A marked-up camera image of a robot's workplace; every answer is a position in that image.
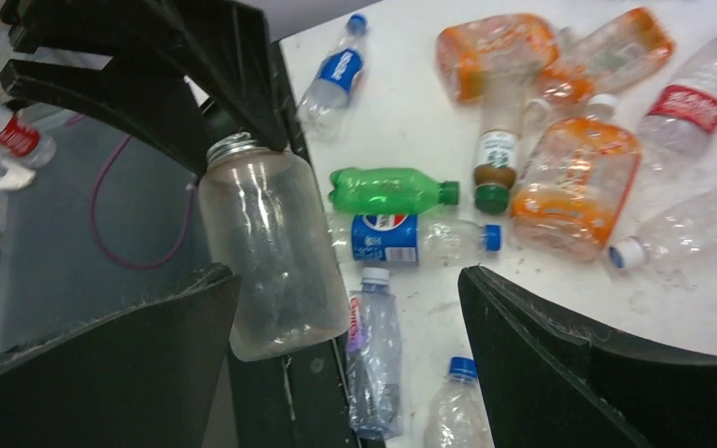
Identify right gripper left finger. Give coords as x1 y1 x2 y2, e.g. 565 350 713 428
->
0 264 241 447

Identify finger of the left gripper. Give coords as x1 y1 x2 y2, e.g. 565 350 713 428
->
0 1 288 151
0 59 211 175

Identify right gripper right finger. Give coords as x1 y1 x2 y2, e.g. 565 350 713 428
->
458 266 717 447

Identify Pepsi bottle lying right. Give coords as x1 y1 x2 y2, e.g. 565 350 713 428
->
424 357 493 448

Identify blue cap bottle left edge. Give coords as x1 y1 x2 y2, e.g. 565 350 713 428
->
298 13 369 141

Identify crushed Ganten water bottle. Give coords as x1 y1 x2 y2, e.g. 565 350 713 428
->
345 267 403 441

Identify red cap teal label bottle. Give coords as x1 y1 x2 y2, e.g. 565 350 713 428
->
0 104 56 168

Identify Pepsi bottle centre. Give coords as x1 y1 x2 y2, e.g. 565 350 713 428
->
328 214 503 264

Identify large orange crushed bottle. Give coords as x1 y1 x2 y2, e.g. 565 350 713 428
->
510 93 642 262

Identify green plastic bottle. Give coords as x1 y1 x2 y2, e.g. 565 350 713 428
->
328 167 460 215

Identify clear bottle white cap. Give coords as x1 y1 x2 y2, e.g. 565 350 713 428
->
608 187 717 271

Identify flat orange crushed bottle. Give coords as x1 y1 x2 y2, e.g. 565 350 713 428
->
435 13 560 104

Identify coffee bottle green cap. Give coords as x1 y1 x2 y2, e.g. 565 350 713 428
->
472 76 526 215

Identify red cap water bottle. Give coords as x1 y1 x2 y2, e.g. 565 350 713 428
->
637 36 717 171

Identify crushed orange label bottle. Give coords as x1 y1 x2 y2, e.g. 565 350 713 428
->
524 7 676 124

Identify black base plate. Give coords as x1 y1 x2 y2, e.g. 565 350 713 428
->
228 36 390 448

